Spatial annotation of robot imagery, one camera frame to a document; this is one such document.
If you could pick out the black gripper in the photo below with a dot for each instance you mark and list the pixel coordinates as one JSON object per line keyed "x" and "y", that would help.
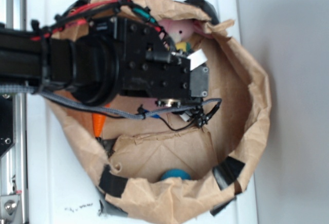
{"x": 136, "y": 63}

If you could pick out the orange toy carrot green top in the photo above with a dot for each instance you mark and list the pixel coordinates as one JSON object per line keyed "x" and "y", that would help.
{"x": 98, "y": 123}

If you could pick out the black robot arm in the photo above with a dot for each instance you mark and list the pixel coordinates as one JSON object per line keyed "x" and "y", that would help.
{"x": 32, "y": 59}

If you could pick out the yellow green sponge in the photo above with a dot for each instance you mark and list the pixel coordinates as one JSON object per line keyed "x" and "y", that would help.
{"x": 184, "y": 46}

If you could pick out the pink plush bunny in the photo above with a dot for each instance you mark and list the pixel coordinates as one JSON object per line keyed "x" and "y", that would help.
{"x": 181, "y": 30}

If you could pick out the brown paper bag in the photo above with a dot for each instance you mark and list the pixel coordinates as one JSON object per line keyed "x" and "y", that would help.
{"x": 220, "y": 157}

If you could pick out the blue ball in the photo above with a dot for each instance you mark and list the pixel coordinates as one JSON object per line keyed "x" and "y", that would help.
{"x": 176, "y": 173}

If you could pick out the black mounting plate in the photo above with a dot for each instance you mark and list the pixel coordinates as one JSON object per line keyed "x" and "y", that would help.
{"x": 7, "y": 123}

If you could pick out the aluminium frame rail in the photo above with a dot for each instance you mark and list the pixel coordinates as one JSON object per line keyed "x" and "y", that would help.
{"x": 14, "y": 192}

